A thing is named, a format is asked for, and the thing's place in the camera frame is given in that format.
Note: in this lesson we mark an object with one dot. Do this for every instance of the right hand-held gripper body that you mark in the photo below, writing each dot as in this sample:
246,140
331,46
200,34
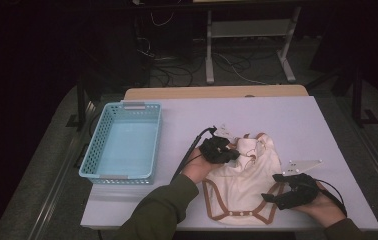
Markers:
302,193

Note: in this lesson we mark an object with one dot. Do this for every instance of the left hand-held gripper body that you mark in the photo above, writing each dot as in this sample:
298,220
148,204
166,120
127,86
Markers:
213,151

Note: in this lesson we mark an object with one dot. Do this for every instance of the cream baby bodysuit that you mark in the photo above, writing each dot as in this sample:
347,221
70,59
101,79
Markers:
243,186

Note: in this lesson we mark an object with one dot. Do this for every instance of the blue plastic basket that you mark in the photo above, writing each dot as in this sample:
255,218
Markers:
127,146

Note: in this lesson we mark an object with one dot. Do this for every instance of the person's left hand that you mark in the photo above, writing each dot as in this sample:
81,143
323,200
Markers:
197,168

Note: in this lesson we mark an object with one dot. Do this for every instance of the person's right hand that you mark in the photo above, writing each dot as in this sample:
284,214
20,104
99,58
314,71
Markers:
327,208

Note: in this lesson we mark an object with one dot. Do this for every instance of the wooden table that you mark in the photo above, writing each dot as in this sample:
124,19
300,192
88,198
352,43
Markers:
210,91

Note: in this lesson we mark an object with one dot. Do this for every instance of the black metal stand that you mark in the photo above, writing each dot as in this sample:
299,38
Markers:
81,100
357,96

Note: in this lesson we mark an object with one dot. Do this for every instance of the aluminium rail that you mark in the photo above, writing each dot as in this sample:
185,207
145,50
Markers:
376,160
55,196

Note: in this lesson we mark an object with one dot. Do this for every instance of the white metal stand frame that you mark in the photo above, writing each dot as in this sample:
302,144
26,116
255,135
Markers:
209,50

